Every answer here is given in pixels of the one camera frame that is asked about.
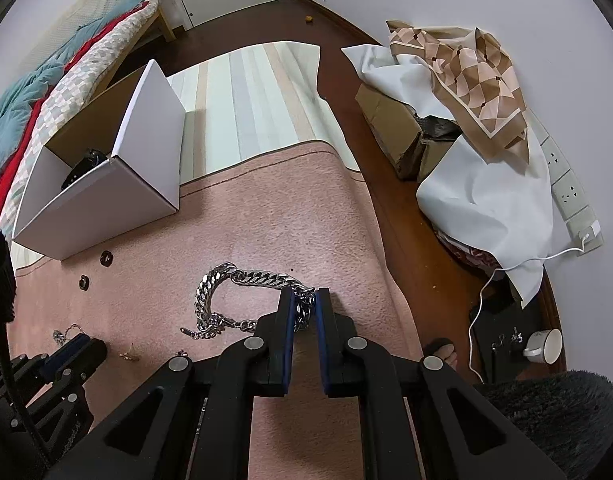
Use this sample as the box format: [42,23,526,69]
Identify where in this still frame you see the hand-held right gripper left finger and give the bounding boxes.
[44,287,300,480]

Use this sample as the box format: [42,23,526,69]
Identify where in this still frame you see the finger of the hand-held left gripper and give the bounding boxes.
[36,335,91,378]
[51,339,108,396]

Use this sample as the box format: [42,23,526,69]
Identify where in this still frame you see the white cloth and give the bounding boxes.
[341,42,559,309]

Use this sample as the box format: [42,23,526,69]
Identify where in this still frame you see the striped pastel mat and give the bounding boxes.
[11,40,361,272]

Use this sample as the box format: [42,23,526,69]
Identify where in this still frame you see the black cable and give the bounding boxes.
[0,320,53,467]

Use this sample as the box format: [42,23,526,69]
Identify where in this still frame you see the red blanket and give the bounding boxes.
[0,2,157,221]

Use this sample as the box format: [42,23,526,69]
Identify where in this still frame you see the white power strip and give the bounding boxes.
[529,110,604,257]

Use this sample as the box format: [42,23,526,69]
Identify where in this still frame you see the person's foot in sandal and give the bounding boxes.
[421,337,460,367]

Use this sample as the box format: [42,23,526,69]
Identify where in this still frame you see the thick silver chain necklace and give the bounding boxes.
[180,261,317,342]

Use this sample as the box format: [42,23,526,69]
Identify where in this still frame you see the small metal keys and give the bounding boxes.
[490,327,524,361]

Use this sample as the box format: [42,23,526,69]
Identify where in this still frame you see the white mug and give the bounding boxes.
[523,329,563,365]

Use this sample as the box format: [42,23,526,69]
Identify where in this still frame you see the wooden bed frame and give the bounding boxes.
[105,7,177,88]

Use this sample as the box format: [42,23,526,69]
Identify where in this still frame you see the red patterned fabric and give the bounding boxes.
[436,230,507,272]

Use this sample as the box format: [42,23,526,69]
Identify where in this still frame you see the thin silver chain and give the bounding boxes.
[53,324,85,346]

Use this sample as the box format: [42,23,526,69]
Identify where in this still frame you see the black item in box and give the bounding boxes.
[61,147,110,191]

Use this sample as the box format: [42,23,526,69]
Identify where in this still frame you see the white cardboard box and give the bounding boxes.
[11,59,187,261]

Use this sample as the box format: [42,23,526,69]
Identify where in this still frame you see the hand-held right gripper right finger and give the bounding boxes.
[316,287,569,480]

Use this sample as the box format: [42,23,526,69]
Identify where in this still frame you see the white charging cable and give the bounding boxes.
[469,232,594,376]

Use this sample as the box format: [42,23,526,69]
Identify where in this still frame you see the brown diamond patterned cloth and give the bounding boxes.
[386,20,532,166]

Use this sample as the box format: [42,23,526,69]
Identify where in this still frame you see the brown cardboard box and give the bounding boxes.
[355,82,464,182]

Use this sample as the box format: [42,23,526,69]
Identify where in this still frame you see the pink fuzzy blanket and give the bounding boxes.
[11,140,437,480]

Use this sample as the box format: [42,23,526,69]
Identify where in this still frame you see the teal blanket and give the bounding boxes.
[0,0,152,191]

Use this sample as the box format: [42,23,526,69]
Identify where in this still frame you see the grey fluffy cloth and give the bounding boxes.
[473,370,613,480]

